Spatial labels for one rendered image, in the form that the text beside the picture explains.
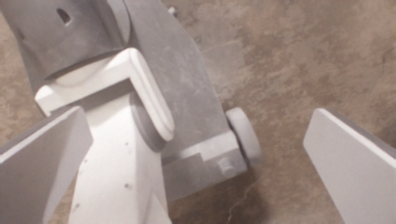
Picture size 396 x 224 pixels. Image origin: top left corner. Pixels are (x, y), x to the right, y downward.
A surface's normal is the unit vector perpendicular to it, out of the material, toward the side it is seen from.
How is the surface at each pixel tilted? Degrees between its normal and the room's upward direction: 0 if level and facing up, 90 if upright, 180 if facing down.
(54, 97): 0
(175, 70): 0
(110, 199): 64
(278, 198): 0
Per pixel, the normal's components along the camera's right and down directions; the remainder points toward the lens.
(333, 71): 0.09, 0.30
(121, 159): -0.29, -0.65
